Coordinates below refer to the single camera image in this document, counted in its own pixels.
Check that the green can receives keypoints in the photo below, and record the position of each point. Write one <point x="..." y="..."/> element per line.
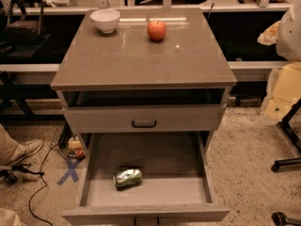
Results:
<point x="127" y="177"/>

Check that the grey drawer cabinet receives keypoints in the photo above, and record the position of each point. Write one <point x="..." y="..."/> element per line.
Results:
<point x="127" y="68"/>

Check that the closed grey top drawer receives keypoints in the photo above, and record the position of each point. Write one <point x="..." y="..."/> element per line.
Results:
<point x="124" y="119"/>

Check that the open grey middle drawer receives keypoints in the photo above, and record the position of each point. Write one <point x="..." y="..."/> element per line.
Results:
<point x="176" y="184"/>

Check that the red apple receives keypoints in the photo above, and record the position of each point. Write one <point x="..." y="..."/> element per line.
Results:
<point x="156" y="30"/>

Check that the white ceramic bowl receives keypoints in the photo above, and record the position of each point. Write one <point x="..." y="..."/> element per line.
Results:
<point x="105" y="20"/>

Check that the blue tape cross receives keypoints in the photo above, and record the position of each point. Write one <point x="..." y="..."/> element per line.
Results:
<point x="72" y="164"/>

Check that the black stand leg right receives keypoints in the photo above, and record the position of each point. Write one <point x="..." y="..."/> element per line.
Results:
<point x="284" y="125"/>

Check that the person's shoe and leg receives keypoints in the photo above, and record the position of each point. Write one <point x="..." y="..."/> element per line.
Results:
<point x="13" y="152"/>

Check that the black chair on left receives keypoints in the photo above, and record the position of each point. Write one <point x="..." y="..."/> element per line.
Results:
<point x="24" y="37"/>

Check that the black caster bottom right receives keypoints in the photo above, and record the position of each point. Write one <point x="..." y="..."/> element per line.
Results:
<point x="280" y="219"/>

